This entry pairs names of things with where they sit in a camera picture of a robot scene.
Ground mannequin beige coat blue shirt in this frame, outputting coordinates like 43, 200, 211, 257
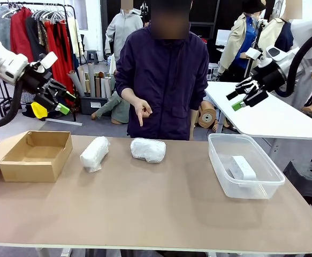
217, 0, 263, 75

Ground black left arm hose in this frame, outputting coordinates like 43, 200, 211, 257
0, 79, 25, 131

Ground black hat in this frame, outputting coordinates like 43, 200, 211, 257
241, 0, 266, 13

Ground white computer case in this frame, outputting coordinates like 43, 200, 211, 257
208, 63, 220, 81

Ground white unwrapped digital clock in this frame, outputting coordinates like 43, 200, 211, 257
229, 155, 257, 180

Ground grey plastic stool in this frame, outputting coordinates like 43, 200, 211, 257
86, 49, 100, 65

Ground black stand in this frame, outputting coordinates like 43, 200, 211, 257
252, 19, 268, 54

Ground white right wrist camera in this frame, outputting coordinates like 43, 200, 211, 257
245, 47, 265, 61

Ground tall grey paper roll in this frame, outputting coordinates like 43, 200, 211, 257
88, 63, 96, 97

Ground black right arm hose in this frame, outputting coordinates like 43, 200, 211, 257
272, 32, 312, 97

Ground long bubble-wrapped clock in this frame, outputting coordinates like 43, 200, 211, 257
80, 135, 111, 173

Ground clear plastic container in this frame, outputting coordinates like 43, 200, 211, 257
207, 133, 286, 200

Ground bunch of white hangers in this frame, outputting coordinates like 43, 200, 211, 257
31, 5, 67, 25

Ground black plastic crate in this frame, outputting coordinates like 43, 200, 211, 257
79, 95, 110, 115

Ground cream garment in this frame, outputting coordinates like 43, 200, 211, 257
66, 17, 81, 58

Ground lying mannequin grey clothes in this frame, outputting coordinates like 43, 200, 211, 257
91, 90, 131, 125

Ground cardboard cable spool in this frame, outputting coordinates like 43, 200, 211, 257
197, 101, 220, 131

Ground long red dress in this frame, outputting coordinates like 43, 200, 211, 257
44, 21, 76, 105

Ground mannequin cream coat navy top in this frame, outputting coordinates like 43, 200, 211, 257
260, 0, 303, 54

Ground black plastic stool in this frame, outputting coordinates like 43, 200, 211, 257
283, 160, 312, 215

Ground white floor strip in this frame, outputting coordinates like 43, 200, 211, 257
46, 117, 83, 126

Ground person's right hand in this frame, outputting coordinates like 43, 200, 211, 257
128, 98, 154, 127

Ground bystander in grey hoodie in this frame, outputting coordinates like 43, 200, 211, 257
104, 0, 144, 56

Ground slanted grey paper roll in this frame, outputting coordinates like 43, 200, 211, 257
67, 70, 86, 97

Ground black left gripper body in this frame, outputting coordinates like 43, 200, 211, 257
21, 63, 54, 94

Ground black arm hose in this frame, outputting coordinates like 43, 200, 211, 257
272, 32, 312, 97
0, 79, 25, 131

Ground person in purple jacket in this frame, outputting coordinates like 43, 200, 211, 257
115, 0, 209, 141

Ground wide bubble-wrapped clock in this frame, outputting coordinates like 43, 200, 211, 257
130, 137, 166, 164

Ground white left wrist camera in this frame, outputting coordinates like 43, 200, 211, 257
39, 51, 59, 71

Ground black garment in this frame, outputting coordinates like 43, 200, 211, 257
26, 16, 49, 64

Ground open cardboard box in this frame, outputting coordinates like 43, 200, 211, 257
0, 130, 73, 183

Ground white table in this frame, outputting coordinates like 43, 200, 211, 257
205, 81, 312, 140

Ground black framed window panel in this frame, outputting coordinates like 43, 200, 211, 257
190, 0, 221, 37

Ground red jacket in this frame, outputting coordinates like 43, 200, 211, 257
10, 7, 35, 62

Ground white monitor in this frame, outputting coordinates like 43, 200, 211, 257
215, 29, 233, 47

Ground black metal clothes rack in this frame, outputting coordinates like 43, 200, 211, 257
0, 2, 78, 123

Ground person's right forearm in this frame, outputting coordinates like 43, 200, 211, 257
120, 88, 138, 104

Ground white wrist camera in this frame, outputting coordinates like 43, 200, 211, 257
245, 47, 265, 61
39, 51, 59, 71

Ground beige paper roll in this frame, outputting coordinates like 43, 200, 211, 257
104, 76, 112, 99
77, 66, 89, 94

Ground yellow cloth bag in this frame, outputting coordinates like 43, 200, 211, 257
30, 101, 49, 120

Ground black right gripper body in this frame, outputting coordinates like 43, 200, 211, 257
253, 63, 287, 94

